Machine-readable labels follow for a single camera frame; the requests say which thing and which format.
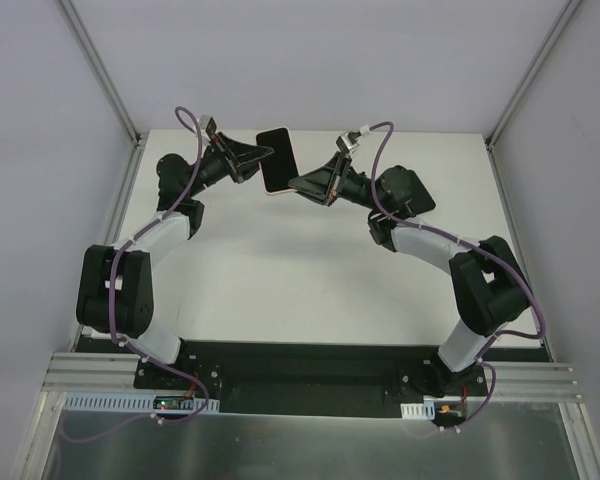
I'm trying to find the left aluminium frame post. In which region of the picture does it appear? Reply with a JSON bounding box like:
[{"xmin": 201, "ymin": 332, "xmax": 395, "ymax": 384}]
[{"xmin": 54, "ymin": 0, "xmax": 142, "ymax": 147}]

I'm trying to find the right aluminium frame post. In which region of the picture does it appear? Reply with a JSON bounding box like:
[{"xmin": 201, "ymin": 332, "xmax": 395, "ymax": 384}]
[{"xmin": 484, "ymin": 0, "xmax": 586, "ymax": 149}]

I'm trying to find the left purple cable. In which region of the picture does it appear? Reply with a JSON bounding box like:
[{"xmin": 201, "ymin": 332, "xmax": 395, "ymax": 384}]
[{"xmin": 108, "ymin": 105, "xmax": 216, "ymax": 426}]

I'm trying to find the right white cable duct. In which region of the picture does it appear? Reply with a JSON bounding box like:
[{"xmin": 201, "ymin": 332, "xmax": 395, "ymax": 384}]
[{"xmin": 400, "ymin": 401, "xmax": 436, "ymax": 421}]

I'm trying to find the black smartphone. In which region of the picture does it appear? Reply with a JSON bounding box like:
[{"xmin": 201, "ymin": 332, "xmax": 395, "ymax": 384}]
[{"xmin": 255, "ymin": 126, "xmax": 300, "ymax": 193}]

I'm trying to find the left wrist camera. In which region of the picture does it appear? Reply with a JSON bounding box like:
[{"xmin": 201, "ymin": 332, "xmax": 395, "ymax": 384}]
[{"xmin": 199, "ymin": 115, "xmax": 217, "ymax": 135}]

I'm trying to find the purple cable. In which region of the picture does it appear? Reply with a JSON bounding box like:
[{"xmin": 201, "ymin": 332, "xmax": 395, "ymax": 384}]
[
  {"xmin": 362, "ymin": 120, "xmax": 548, "ymax": 437},
  {"xmin": 108, "ymin": 105, "xmax": 216, "ymax": 426}
]

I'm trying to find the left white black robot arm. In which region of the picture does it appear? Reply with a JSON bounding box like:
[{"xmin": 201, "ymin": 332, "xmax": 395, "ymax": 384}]
[{"xmin": 76, "ymin": 127, "xmax": 274, "ymax": 389}]

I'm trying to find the aluminium frame post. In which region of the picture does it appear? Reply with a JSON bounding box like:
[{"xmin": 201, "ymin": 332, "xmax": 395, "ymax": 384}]
[
  {"xmin": 54, "ymin": 0, "xmax": 142, "ymax": 147},
  {"xmin": 484, "ymin": 0, "xmax": 586, "ymax": 149}
]

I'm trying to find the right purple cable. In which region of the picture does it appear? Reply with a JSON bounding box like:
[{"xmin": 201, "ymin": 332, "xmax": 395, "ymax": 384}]
[{"xmin": 362, "ymin": 120, "xmax": 548, "ymax": 437}]

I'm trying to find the white cable duct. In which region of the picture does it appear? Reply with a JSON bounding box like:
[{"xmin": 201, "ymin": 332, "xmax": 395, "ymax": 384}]
[
  {"xmin": 400, "ymin": 401, "xmax": 436, "ymax": 421},
  {"xmin": 65, "ymin": 392, "xmax": 220, "ymax": 415}
]

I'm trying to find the front aluminium rail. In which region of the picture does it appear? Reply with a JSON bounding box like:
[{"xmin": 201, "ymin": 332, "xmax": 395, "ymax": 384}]
[{"xmin": 42, "ymin": 353, "xmax": 583, "ymax": 403}]

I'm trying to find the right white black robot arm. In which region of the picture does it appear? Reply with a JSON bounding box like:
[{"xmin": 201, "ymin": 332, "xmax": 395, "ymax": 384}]
[{"xmin": 288, "ymin": 153, "xmax": 530, "ymax": 398}]

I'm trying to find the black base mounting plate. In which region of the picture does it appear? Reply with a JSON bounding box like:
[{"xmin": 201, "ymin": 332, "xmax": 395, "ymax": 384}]
[{"xmin": 75, "ymin": 335, "xmax": 501, "ymax": 416}]

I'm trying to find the left white cable duct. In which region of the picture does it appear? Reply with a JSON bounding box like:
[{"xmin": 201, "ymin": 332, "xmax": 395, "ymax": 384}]
[{"xmin": 65, "ymin": 392, "xmax": 220, "ymax": 415}]

